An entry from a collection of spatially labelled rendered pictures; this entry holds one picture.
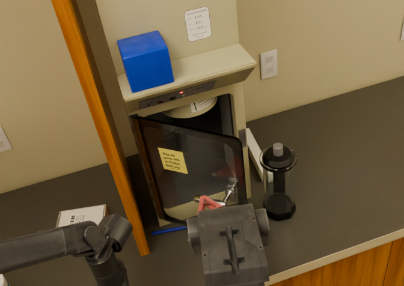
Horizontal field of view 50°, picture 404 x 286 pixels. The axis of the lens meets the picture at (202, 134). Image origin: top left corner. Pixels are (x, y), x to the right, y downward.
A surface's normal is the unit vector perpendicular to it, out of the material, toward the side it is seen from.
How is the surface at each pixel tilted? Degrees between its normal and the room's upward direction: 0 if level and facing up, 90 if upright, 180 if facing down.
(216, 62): 0
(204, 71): 0
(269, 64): 90
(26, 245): 62
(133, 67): 90
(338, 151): 0
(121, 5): 90
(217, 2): 90
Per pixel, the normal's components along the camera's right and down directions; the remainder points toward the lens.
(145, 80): 0.29, 0.56
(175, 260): -0.13, -0.78
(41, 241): 0.76, -0.31
